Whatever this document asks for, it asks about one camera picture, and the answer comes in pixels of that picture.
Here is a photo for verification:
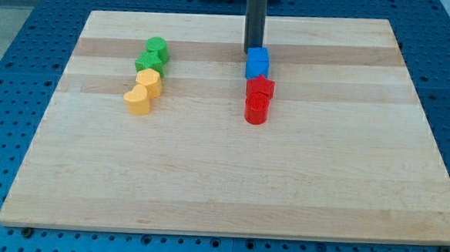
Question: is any blue triangle block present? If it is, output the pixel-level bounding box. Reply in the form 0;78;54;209
245;60;270;79

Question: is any red cylinder block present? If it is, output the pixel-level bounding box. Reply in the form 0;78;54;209
244;92;270;125

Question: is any red star block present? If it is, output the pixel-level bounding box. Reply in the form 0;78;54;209
245;75;275;99

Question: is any blue cube block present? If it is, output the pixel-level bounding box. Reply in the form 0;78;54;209
247;47;270;62

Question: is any yellow hexagon block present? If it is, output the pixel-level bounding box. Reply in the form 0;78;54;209
136;68;163;99

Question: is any yellow heart block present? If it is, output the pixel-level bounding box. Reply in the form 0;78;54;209
123;84;151;116

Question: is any green star block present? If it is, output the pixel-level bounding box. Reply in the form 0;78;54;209
134;51;164;77

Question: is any green cylinder block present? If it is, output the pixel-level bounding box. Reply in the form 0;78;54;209
145;36;170;64

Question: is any wooden board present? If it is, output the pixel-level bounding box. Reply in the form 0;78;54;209
0;11;450;246

